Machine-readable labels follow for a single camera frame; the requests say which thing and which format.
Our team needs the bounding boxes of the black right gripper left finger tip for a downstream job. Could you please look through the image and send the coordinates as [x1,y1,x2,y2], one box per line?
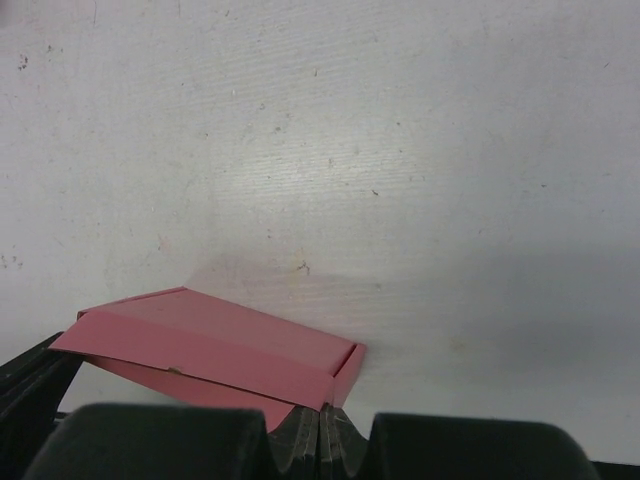
[24,403,318,479]

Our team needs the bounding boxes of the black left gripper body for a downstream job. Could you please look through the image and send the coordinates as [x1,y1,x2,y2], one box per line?
[1,333,83,479]

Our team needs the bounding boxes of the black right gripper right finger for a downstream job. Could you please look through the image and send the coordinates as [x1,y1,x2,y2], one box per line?
[319,407,599,479]

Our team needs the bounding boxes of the pink paper box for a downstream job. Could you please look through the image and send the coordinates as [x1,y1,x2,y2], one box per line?
[51,287,366,431]

